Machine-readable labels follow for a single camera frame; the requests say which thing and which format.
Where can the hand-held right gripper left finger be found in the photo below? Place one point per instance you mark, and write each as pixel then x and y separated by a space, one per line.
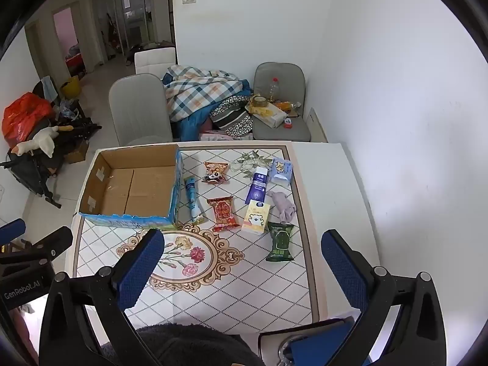
pixel 139 270

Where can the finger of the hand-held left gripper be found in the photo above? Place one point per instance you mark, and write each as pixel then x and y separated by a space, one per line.
pixel 11 230
pixel 53 242

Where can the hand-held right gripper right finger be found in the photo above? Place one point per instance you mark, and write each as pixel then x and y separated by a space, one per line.
pixel 345 270

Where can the green snack packet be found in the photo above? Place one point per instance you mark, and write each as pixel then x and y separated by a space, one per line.
pixel 281 242

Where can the long blue tube packet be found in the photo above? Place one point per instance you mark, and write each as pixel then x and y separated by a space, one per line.
pixel 193 200

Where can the red snack packet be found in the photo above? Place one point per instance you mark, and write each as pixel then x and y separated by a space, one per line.
pixel 223 213

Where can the yellow tissue pack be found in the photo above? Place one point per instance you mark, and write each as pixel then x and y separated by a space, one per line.
pixel 256 217

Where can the blue cracker packet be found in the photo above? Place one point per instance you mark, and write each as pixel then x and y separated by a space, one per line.
pixel 280 171

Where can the purple and white tissue pack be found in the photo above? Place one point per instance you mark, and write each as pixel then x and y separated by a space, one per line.
pixel 258 186

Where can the orange snack packet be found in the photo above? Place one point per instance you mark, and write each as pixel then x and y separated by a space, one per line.
pixel 215 172

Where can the black stroller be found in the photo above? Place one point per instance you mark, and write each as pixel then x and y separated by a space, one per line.
pixel 26 171

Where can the blue cloth item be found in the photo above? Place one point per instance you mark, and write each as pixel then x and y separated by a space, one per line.
pixel 324 335

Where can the small purple cloth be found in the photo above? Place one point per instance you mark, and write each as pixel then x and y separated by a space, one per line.
pixel 282 206

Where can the small cardboard box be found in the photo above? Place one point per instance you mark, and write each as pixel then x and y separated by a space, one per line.
pixel 78 154

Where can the white plush goose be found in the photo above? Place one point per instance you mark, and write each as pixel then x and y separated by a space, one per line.
pixel 42 141

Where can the person's dark clothing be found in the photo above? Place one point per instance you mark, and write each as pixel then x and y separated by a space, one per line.
pixel 198 347

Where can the floral printed tablecloth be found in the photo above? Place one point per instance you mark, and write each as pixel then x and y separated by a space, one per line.
pixel 236 293

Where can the red plastic bag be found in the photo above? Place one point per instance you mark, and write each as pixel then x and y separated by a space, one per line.
pixel 23 116

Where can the pile of clothes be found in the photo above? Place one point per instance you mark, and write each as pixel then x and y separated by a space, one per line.
pixel 190 127

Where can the pink cloth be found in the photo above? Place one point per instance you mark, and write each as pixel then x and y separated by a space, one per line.
pixel 213 135

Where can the yellow bucket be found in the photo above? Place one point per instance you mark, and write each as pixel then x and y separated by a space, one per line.
pixel 70 87

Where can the light grey dining chair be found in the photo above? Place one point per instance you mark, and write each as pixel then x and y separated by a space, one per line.
pixel 139 110

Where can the small red and white packet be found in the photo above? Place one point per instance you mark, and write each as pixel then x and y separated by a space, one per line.
pixel 288 123

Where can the white and yellow box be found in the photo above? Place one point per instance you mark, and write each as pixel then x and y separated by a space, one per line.
pixel 267 116

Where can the black and white striped cloth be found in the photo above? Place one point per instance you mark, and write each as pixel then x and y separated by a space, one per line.
pixel 232 120

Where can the tape roll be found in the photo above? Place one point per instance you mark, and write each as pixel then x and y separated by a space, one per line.
pixel 259 100

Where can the plaid blanket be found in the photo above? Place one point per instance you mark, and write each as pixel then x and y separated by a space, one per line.
pixel 194 87

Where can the clear plastic bottle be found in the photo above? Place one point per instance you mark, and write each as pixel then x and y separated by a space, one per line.
pixel 273 89

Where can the grey cushioned chair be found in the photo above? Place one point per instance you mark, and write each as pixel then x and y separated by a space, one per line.
pixel 286 72

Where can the white dining chair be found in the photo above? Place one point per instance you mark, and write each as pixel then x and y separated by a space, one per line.
pixel 154 59

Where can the glass sliding door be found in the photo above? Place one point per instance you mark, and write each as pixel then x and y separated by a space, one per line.
pixel 110 23

